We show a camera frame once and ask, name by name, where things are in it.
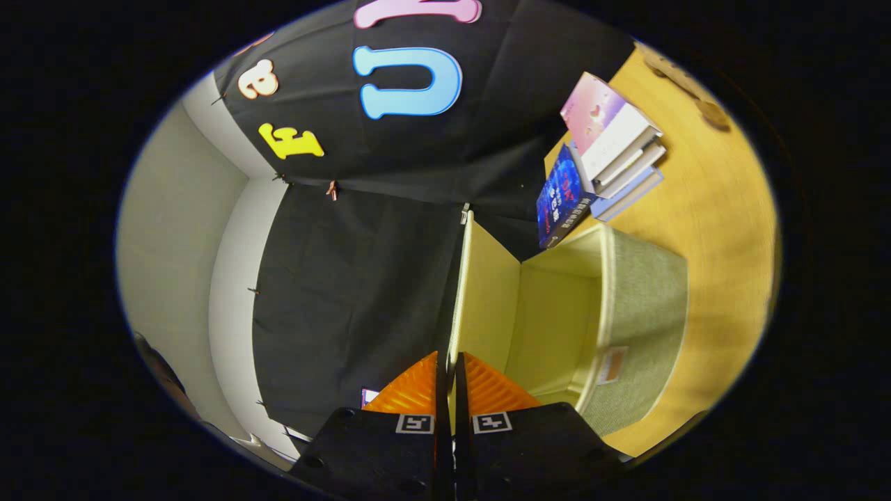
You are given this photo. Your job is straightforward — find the black backdrop cloth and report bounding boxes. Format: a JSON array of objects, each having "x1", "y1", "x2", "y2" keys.
[{"x1": 212, "y1": 0, "x2": 638, "y2": 439}]

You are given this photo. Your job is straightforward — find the white book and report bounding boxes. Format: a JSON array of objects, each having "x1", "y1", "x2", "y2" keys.
[{"x1": 592, "y1": 143, "x2": 667, "y2": 200}]

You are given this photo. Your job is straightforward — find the row of small black clips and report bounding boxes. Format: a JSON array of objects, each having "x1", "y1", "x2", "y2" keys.
[{"x1": 211, "y1": 92, "x2": 297, "y2": 439}]

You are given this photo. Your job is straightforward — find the tan bread plush toy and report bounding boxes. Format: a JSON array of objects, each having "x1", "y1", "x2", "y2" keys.
[{"x1": 639, "y1": 43, "x2": 732, "y2": 133}]

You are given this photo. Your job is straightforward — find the green fabric storage box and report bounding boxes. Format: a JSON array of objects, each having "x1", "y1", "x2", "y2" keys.
[{"x1": 448, "y1": 209, "x2": 690, "y2": 439}]

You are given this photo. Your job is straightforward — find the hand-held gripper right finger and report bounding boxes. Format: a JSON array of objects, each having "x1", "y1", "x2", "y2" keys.
[{"x1": 452, "y1": 351, "x2": 633, "y2": 501}]

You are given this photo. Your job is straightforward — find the blue cover book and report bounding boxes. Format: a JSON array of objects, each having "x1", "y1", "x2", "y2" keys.
[{"x1": 536, "y1": 144, "x2": 594, "y2": 249}]

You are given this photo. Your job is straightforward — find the light blue book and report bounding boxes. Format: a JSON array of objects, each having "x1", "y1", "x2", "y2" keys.
[{"x1": 592, "y1": 167, "x2": 664, "y2": 223}]

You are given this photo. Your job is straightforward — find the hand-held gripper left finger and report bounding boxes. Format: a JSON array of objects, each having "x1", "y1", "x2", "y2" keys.
[{"x1": 287, "y1": 350, "x2": 455, "y2": 501}]

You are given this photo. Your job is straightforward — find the pink cover book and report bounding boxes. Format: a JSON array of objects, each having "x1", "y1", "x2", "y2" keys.
[{"x1": 560, "y1": 72, "x2": 662, "y2": 175}]

